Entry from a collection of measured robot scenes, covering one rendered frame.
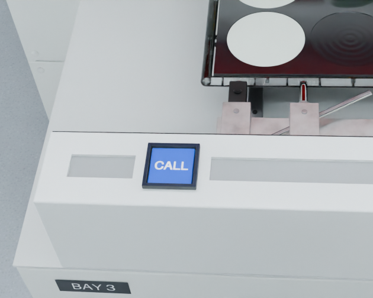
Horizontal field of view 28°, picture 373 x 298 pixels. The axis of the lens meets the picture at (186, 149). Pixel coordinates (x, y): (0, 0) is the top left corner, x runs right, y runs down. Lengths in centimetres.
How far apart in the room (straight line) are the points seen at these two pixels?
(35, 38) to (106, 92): 48
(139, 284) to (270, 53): 33
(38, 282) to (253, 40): 41
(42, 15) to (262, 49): 60
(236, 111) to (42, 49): 72
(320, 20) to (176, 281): 39
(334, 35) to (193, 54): 21
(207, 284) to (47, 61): 79
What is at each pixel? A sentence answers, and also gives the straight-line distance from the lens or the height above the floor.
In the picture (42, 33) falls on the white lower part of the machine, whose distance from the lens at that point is 149.
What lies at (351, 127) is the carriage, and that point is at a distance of 91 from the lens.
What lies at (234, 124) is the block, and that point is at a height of 91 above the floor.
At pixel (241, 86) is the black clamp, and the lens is 92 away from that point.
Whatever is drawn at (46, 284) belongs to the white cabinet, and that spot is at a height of 77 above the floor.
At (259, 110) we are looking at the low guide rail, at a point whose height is 85.
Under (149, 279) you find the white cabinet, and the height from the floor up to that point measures 80.
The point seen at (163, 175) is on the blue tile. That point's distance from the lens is 76.
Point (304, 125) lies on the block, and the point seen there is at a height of 91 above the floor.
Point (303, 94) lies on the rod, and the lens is 92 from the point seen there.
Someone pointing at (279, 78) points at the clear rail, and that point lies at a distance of 93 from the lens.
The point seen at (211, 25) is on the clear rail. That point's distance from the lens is 100.
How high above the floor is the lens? 158
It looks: 52 degrees down
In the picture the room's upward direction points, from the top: 8 degrees counter-clockwise
